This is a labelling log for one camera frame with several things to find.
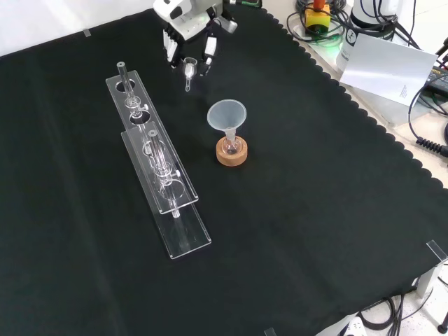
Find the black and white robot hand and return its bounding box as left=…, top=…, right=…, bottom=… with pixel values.
left=153, top=0, right=239, bottom=77

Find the translucent plastic funnel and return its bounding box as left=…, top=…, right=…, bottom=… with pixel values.
left=206, top=99, right=248, bottom=141

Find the clear acrylic funnel stand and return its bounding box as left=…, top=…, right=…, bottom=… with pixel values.
left=105, top=62, right=213, bottom=261

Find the yellow stop button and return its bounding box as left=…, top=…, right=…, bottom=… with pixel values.
left=303, top=0, right=332, bottom=36

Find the small round-bottom glass flask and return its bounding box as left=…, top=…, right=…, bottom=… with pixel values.
left=223, top=134, right=241, bottom=157

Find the pale board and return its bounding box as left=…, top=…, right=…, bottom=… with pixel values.
left=339, top=32, right=439, bottom=108

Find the black bench cloth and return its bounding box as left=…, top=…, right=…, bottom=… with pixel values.
left=0, top=6, right=448, bottom=336

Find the black power adapter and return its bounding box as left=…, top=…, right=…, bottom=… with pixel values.
left=424, top=65, right=448, bottom=92

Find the white power strip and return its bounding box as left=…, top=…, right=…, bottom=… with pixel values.
left=335, top=316, right=368, bottom=336

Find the cork ring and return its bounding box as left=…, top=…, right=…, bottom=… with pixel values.
left=216, top=137, right=251, bottom=169

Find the black coiled cable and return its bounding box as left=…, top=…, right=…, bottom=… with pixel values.
left=407, top=85, right=448, bottom=159

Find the metal bench bracket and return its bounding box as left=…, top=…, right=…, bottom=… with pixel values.
left=415, top=260, right=448, bottom=299

